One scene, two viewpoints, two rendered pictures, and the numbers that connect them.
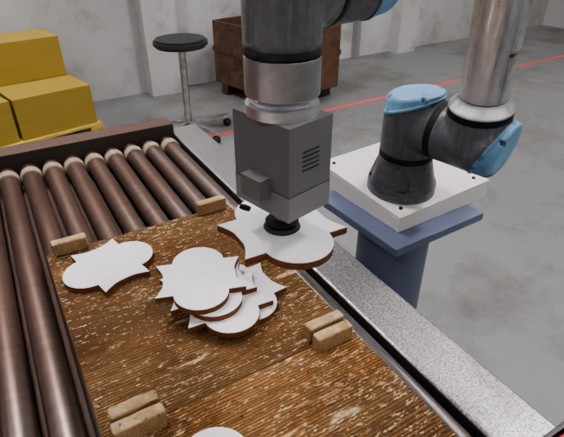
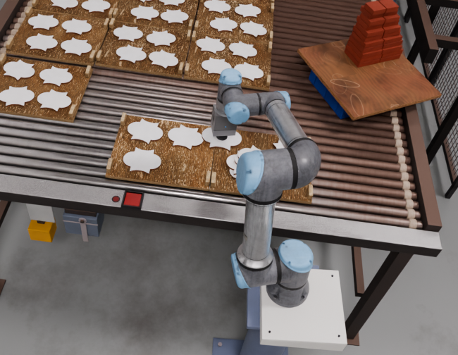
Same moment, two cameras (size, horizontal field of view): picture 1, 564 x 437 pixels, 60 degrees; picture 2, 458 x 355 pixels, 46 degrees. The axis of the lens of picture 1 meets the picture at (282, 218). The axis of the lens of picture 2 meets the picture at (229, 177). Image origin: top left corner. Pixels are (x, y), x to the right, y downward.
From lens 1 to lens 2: 2.07 m
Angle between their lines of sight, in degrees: 81
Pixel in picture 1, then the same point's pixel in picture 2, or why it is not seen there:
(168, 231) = not seen: hidden behind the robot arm
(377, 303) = (216, 210)
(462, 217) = (251, 311)
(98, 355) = (246, 134)
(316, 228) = (214, 141)
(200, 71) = not seen: outside the picture
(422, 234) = not seen: hidden behind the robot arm
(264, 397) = (203, 156)
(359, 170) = (316, 282)
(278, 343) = (218, 169)
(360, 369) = (193, 179)
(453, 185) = (269, 313)
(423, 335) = (193, 209)
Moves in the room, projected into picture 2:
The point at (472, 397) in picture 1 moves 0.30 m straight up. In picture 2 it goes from (165, 201) to (167, 148)
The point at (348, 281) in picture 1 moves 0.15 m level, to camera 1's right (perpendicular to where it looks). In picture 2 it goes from (233, 210) to (211, 236)
